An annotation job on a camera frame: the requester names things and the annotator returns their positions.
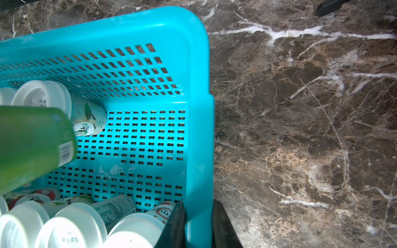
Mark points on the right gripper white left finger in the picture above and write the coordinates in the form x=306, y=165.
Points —
x=173, y=235

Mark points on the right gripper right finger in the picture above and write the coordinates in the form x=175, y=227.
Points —
x=224, y=235

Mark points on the white yogurt cup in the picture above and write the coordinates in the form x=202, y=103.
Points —
x=82, y=225
x=6, y=95
x=21, y=226
x=140, y=230
x=34, y=142
x=43, y=195
x=86, y=117

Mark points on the teal plastic basket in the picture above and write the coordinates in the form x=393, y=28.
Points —
x=150, y=71

